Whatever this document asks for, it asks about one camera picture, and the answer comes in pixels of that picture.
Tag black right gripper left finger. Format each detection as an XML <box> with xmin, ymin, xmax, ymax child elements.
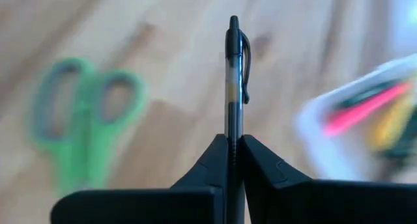
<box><xmin>50</xmin><ymin>133</ymin><xmax>229</xmax><ymax>224</ymax></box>

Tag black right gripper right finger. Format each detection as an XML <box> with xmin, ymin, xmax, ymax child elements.
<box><xmin>240</xmin><ymin>134</ymin><xmax>417</xmax><ymax>224</ymax></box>

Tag translucent white supply box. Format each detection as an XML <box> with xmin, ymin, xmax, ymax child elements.
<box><xmin>294</xmin><ymin>53</ymin><xmax>417</xmax><ymax>183</ymax></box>

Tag green scissors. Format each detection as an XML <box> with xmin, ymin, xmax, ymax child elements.
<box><xmin>31</xmin><ymin>56</ymin><xmax>149</xmax><ymax>197</ymax></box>

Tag pink highlighter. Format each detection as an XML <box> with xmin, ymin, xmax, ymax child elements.
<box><xmin>323</xmin><ymin>81</ymin><xmax>414</xmax><ymax>137</ymax></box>

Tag yellow highlighter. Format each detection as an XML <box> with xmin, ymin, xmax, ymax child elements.
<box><xmin>369</xmin><ymin>96</ymin><xmax>416</xmax><ymax>152</ymax></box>

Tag green marker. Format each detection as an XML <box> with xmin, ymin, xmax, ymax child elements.
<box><xmin>337</xmin><ymin>79</ymin><xmax>403</xmax><ymax>109</ymax></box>

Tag black click pen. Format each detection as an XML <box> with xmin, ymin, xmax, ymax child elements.
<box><xmin>223</xmin><ymin>14</ymin><xmax>252</xmax><ymax>224</ymax></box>

